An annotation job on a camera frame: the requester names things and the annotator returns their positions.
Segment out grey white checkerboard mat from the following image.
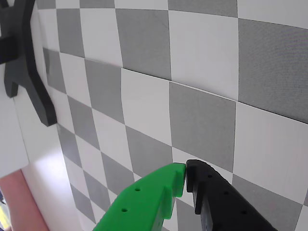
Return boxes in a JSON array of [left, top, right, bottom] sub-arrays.
[[36, 0, 308, 231]]

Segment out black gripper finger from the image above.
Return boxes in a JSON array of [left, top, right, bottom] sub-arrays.
[[184, 159, 280, 231]]

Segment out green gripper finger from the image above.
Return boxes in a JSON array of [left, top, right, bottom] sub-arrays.
[[92, 163, 188, 231]]

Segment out pink object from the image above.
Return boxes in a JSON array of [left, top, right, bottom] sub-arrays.
[[0, 168, 50, 231]]

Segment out black star-shaped stand base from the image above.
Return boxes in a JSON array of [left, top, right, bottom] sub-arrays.
[[0, 0, 58, 127]]

